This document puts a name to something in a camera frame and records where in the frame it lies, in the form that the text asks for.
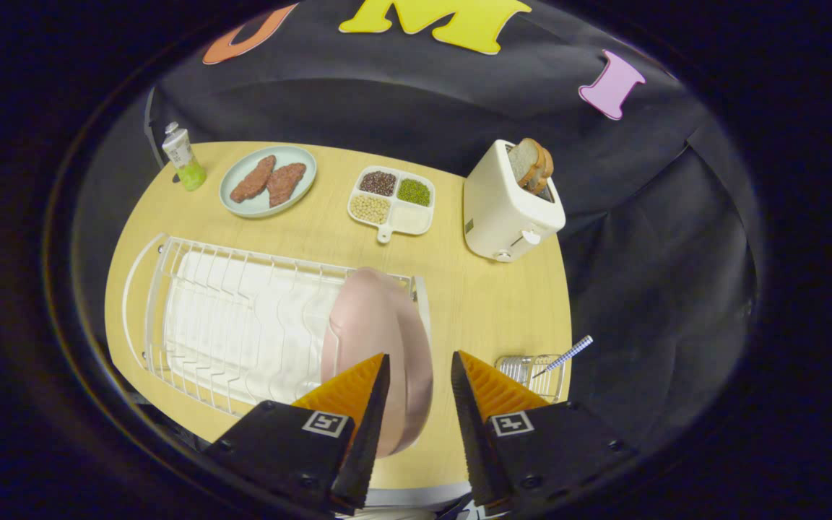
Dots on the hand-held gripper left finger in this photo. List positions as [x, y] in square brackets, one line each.
[369, 448]

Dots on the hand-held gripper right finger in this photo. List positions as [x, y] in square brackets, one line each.
[470, 448]

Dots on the pink plate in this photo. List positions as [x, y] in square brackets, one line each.
[380, 318]

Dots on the white dish rack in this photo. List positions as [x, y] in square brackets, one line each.
[243, 325]

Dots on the light blue plate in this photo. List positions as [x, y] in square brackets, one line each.
[264, 207]

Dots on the white divided tray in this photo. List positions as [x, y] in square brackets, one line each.
[412, 219]

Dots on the pile of yellow beans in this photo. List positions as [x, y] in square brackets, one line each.
[370, 209]

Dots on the white toaster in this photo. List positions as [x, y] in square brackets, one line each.
[503, 209]

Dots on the black backdrop cloth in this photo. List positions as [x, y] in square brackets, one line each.
[640, 253]

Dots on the pile of green beans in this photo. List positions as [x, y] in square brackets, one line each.
[414, 192]

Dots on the pile of brown beans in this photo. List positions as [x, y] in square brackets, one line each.
[378, 183]

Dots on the brown meat patty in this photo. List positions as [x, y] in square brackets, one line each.
[286, 183]
[253, 179]

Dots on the bread slice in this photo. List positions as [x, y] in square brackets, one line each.
[546, 170]
[523, 160]

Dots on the green and white bottle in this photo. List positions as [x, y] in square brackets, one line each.
[183, 155]

